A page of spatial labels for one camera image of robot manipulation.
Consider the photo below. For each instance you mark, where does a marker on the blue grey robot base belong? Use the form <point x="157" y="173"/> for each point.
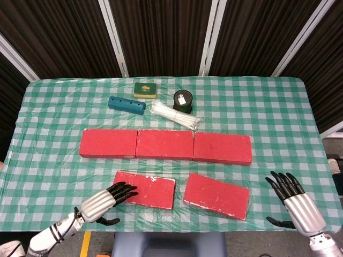
<point x="168" y="243"/>

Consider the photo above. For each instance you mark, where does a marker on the black cylindrical container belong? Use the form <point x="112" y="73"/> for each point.
<point x="182" y="100"/>

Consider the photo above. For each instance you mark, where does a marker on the white partition frame post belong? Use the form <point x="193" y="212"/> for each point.
<point x="113" y="40"/>
<point x="16" y="54"/>
<point x="213" y="40"/>
<point x="302" y="40"/>

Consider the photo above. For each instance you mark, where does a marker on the chipped red foam block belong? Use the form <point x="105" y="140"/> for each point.
<point x="217" y="195"/>
<point x="155" y="191"/>

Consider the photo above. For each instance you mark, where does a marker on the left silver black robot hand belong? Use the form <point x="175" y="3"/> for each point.
<point x="93" y="207"/>

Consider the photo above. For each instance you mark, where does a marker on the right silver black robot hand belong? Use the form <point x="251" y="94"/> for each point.
<point x="302" y="211"/>

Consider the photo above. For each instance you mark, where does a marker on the green white checkered tablecloth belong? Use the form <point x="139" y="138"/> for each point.
<point x="53" y="120"/>

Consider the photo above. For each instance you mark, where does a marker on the green yellow sponge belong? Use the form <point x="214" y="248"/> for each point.
<point x="145" y="89"/>

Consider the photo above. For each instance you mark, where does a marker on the teal block with holes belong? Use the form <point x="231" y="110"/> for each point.
<point x="126" y="105"/>

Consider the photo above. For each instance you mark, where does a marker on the red rectangular foam block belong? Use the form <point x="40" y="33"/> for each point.
<point x="222" y="147"/>
<point x="107" y="143"/>
<point x="163" y="144"/>

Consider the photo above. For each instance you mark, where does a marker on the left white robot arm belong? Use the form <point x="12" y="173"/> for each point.
<point x="45" y="238"/>

